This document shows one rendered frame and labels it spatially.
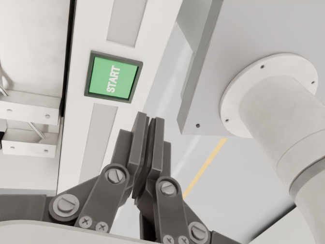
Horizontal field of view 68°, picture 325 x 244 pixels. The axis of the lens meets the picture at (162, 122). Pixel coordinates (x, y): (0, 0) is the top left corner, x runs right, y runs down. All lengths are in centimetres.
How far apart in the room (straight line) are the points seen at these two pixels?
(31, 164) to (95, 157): 28
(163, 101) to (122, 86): 127
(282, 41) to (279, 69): 5
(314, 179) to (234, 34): 23
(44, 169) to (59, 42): 36
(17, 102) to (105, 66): 17
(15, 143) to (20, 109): 7
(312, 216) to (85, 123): 30
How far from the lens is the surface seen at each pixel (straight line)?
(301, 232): 345
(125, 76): 28
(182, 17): 80
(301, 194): 36
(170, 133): 177
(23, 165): 64
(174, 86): 150
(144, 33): 26
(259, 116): 42
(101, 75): 28
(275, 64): 46
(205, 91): 44
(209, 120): 49
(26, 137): 45
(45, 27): 35
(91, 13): 25
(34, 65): 38
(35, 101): 40
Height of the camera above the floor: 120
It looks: 46 degrees down
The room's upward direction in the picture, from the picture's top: 167 degrees clockwise
